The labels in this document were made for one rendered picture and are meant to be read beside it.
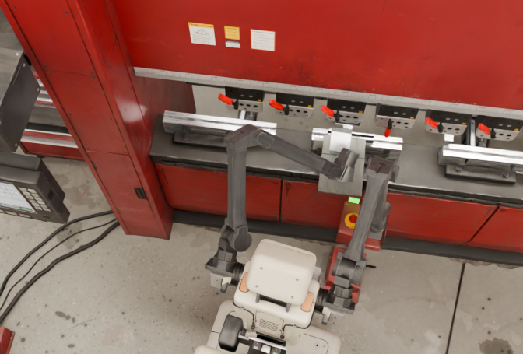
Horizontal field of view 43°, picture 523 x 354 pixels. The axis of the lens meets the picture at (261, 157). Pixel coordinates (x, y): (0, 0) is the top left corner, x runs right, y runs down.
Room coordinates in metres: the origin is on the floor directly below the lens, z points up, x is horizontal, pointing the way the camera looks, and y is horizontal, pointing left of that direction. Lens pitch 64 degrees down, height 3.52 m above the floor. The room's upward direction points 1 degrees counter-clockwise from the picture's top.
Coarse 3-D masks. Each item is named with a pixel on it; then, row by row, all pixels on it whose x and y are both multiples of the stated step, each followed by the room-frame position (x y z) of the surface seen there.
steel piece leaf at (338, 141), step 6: (336, 132) 1.36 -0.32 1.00; (342, 132) 1.36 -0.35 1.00; (336, 138) 1.33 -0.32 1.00; (342, 138) 1.33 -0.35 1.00; (348, 138) 1.33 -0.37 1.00; (330, 144) 1.30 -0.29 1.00; (336, 144) 1.30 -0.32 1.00; (342, 144) 1.30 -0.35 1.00; (348, 144) 1.30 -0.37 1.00; (330, 150) 1.26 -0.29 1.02; (336, 150) 1.27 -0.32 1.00
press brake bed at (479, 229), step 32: (160, 160) 1.33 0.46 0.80; (192, 192) 1.31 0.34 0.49; (224, 192) 1.28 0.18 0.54; (256, 192) 1.26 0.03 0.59; (288, 192) 1.24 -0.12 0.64; (320, 192) 1.22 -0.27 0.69; (416, 192) 1.16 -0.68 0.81; (192, 224) 1.32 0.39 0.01; (224, 224) 1.30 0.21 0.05; (256, 224) 1.30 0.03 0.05; (288, 224) 1.30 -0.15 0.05; (320, 224) 1.23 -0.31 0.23; (416, 224) 1.15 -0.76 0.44; (448, 224) 1.13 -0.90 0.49; (480, 224) 1.11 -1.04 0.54; (512, 224) 1.09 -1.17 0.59; (448, 256) 1.12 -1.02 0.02; (480, 256) 1.11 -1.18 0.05; (512, 256) 1.11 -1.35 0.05
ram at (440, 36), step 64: (128, 0) 1.43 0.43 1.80; (192, 0) 1.40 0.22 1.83; (256, 0) 1.37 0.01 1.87; (320, 0) 1.34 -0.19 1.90; (384, 0) 1.31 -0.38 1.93; (448, 0) 1.29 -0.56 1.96; (512, 0) 1.26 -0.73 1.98; (192, 64) 1.40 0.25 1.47; (256, 64) 1.37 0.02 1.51; (320, 64) 1.34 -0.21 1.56; (384, 64) 1.30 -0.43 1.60; (448, 64) 1.27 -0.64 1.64; (512, 64) 1.25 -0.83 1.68
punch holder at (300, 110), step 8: (280, 96) 1.35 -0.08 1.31; (288, 96) 1.35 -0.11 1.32; (296, 96) 1.34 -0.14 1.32; (304, 96) 1.34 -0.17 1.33; (312, 96) 1.34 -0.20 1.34; (288, 104) 1.35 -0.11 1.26; (296, 104) 1.34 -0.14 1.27; (304, 104) 1.34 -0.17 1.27; (312, 104) 1.34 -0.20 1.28; (280, 112) 1.35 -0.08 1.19; (296, 112) 1.34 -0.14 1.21; (304, 112) 1.34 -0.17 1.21; (312, 112) 1.33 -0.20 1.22
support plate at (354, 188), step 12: (324, 144) 1.31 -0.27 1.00; (360, 144) 1.30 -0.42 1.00; (324, 156) 1.25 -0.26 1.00; (336, 156) 1.25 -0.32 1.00; (360, 156) 1.24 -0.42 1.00; (360, 168) 1.19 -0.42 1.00; (324, 180) 1.14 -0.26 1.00; (360, 180) 1.14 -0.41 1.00; (336, 192) 1.08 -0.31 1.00; (348, 192) 1.08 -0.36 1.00; (360, 192) 1.08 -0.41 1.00
